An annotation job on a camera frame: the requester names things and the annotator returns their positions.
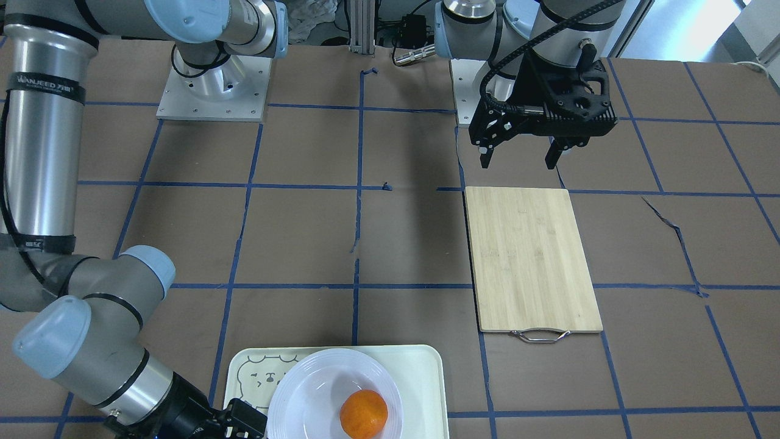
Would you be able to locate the bamboo cutting board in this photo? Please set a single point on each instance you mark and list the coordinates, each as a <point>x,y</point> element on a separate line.
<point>530,273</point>

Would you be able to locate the white crumpled cloth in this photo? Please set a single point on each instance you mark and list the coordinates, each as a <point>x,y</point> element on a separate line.
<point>304,16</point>

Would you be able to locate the aluminium frame post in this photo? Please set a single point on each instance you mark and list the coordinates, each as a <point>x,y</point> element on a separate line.
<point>362,26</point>

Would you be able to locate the black power adapter box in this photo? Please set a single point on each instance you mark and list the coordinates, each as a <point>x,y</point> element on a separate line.
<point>413,30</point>

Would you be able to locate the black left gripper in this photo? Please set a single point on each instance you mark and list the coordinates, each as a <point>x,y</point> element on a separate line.
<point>532,83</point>

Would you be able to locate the cream bear tray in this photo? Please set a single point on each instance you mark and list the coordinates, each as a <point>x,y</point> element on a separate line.
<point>254,374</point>

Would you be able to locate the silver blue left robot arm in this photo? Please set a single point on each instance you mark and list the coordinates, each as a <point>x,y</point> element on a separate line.
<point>502,33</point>

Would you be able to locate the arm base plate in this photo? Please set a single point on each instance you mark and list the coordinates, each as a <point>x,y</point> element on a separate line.
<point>235,91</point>
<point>466,77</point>

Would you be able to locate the white ridged plate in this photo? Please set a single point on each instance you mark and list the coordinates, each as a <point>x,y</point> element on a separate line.
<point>308,400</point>

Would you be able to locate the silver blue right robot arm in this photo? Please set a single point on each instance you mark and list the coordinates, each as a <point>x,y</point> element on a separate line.
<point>89,311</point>

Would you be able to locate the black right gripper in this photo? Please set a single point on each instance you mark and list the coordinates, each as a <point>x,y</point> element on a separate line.
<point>190,407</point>

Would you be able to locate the orange fruit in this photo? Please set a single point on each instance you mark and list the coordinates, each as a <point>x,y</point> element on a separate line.
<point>363,414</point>

